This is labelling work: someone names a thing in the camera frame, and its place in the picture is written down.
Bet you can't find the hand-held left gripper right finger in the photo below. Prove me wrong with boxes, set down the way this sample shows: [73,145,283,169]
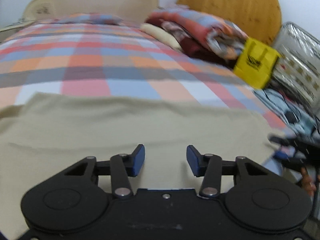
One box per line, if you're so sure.
[186,144,272,199]

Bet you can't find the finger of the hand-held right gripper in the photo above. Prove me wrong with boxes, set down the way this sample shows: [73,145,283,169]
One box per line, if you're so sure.
[268,134,297,161]

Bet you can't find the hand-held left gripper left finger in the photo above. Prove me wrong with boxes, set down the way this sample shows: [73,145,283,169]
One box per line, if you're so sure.
[64,144,146,200]

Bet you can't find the beige pants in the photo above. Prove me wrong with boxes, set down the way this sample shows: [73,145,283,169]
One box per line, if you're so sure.
[0,92,284,233]

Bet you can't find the person's right hand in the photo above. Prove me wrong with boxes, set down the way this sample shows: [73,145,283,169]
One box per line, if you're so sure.
[300,166,318,196]

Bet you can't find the light blue cloth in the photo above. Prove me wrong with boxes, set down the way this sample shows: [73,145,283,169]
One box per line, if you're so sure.
[252,87,318,136]

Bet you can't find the yellow paper bag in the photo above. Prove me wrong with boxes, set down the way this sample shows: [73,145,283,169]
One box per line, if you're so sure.
[234,38,282,90]

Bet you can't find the clear plastic bedding package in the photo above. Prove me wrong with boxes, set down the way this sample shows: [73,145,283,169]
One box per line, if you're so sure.
[271,21,320,117]

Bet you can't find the dark red blanket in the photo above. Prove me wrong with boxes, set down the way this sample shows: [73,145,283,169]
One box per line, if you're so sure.
[145,15,238,68]

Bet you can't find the cream folded blanket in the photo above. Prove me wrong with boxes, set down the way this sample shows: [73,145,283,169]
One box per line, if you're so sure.
[140,23,183,51]

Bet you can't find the checked folded quilt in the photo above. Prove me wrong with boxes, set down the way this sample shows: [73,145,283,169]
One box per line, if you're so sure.
[150,5,249,61]

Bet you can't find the checked pillow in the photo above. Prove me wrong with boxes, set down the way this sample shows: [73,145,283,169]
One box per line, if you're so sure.
[54,13,125,26]

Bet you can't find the round wooden tabletop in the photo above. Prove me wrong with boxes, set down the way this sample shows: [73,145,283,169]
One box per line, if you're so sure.
[176,0,282,47]

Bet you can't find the cream nightstand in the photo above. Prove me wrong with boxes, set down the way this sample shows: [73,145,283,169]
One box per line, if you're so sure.
[0,20,27,42]

